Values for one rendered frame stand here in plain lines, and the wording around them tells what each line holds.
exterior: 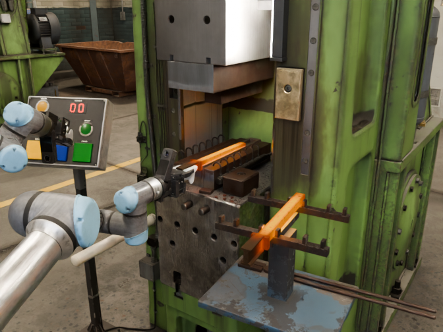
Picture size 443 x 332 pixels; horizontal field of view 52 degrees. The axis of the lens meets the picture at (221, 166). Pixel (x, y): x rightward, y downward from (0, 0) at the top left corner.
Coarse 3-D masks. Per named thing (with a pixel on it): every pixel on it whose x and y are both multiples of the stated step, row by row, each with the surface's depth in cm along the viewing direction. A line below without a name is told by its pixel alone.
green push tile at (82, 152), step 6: (78, 144) 177; (84, 144) 177; (90, 144) 176; (78, 150) 177; (84, 150) 176; (90, 150) 176; (78, 156) 176; (84, 156) 176; (90, 156) 176; (84, 162) 176; (90, 162) 176
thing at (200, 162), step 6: (234, 144) 187; (240, 144) 187; (222, 150) 179; (228, 150) 179; (210, 156) 171; (216, 156) 173; (192, 162) 163; (198, 162) 164; (204, 162) 167; (180, 168) 157; (186, 168) 159; (198, 168) 164
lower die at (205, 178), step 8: (224, 144) 193; (232, 144) 193; (248, 144) 190; (264, 144) 192; (200, 152) 186; (208, 152) 183; (232, 152) 180; (248, 152) 182; (256, 152) 186; (264, 152) 192; (184, 160) 177; (216, 160) 171; (224, 160) 173; (232, 160) 173; (248, 160) 181; (208, 168) 165; (216, 168) 165; (224, 168) 168; (232, 168) 172; (200, 176) 166; (208, 176) 164; (216, 176) 164; (192, 184) 170; (200, 184) 168; (208, 184) 165; (216, 184) 165
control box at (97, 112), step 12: (36, 96) 185; (36, 108) 183; (48, 108) 183; (60, 108) 182; (72, 108) 181; (84, 108) 180; (96, 108) 180; (108, 108) 182; (72, 120) 180; (84, 120) 180; (96, 120) 179; (108, 120) 182; (96, 132) 178; (108, 132) 183; (24, 144) 181; (96, 144) 177; (108, 144) 184; (72, 156) 178; (96, 156) 176; (72, 168) 183; (84, 168) 180; (96, 168) 177
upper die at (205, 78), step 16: (176, 64) 158; (192, 64) 154; (208, 64) 151; (240, 64) 163; (256, 64) 172; (272, 64) 183; (176, 80) 160; (192, 80) 156; (208, 80) 152; (224, 80) 157; (240, 80) 165; (256, 80) 175
